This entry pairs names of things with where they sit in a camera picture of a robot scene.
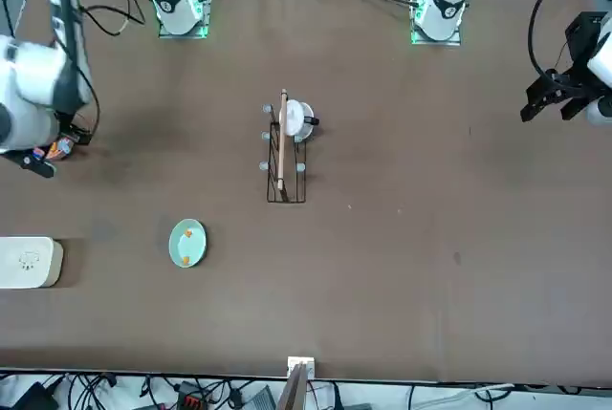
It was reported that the black power adapter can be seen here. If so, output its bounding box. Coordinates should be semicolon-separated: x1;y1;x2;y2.
7;380;61;410

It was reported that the wooden rod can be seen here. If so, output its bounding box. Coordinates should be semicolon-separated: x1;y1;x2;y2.
276;88;289;191

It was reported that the white bracket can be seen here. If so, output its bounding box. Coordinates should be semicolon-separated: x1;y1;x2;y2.
286;356;317;378

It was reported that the thick black cable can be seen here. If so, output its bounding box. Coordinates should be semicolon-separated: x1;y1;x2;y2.
527;0;575;81

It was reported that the grey power adapter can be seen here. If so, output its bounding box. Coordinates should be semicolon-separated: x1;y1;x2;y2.
243;385;276;410

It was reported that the white cup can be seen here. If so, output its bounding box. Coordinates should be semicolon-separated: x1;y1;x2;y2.
285;99;321;140

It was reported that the green bowl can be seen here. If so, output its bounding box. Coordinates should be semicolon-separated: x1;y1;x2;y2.
168;218;209;269

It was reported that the wooden board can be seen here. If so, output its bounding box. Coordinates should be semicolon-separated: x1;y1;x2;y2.
278;362;308;410

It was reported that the power strip with red switches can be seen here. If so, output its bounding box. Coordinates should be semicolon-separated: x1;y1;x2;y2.
174;380;211;410

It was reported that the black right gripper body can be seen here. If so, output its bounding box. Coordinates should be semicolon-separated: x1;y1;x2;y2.
55;111;93;147

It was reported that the white lidded box with drawing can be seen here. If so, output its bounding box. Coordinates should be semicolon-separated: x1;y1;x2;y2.
0;236;64;290

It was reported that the black wire rack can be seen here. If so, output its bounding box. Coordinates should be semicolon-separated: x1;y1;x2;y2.
260;102;308;205

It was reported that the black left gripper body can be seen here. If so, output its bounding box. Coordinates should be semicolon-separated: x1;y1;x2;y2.
554;11;609;96

